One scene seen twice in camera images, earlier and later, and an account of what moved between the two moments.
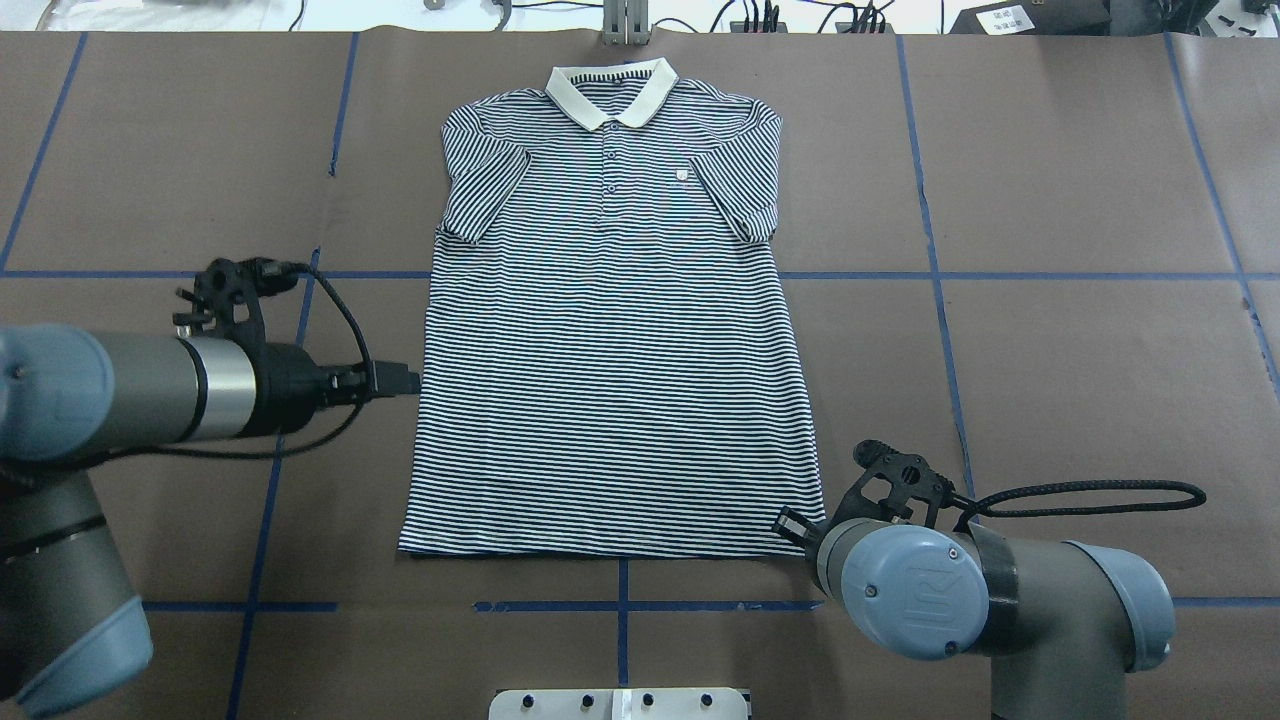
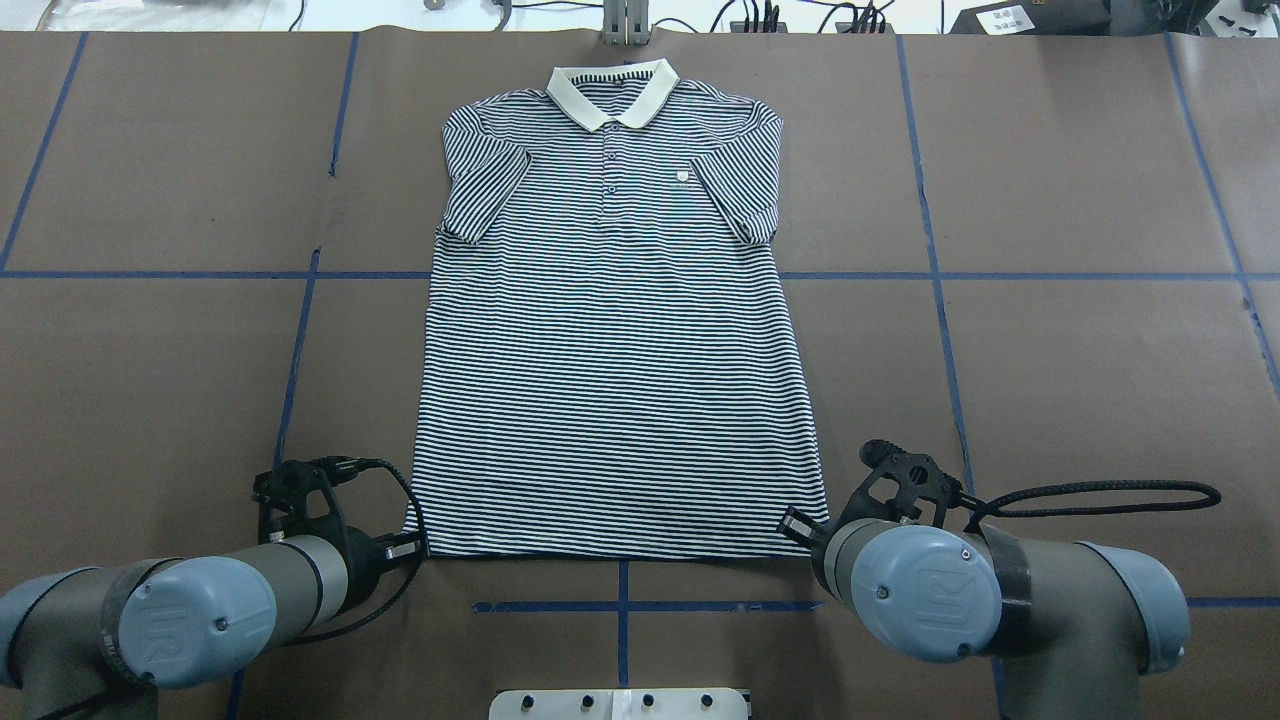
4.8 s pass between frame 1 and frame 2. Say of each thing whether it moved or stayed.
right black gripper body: stayed
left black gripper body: moved
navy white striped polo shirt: stayed
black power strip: stayed
